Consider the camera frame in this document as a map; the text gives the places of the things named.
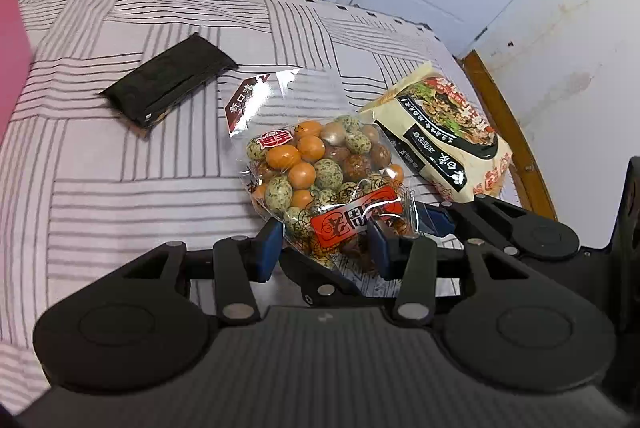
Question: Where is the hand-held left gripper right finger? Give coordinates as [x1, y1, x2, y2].
[367, 221, 546, 328]

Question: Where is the flat black snack packet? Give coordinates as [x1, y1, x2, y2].
[98, 32, 240, 140]

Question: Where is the cream noodle packet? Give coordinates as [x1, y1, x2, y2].
[359, 61, 515, 204]

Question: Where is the clear bag of coated peanuts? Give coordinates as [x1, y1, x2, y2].
[227, 67, 418, 271]

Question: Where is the wooden bed frame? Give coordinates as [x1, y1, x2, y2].
[457, 50, 558, 221]

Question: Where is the striped bed sheet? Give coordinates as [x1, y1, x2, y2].
[0, 0, 531, 414]

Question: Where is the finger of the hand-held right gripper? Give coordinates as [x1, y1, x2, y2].
[279, 251, 363, 306]
[417, 195, 523, 259]

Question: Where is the pink box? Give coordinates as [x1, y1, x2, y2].
[0, 0, 33, 149]

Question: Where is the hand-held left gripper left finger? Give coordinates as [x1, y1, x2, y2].
[117, 218, 285, 326]

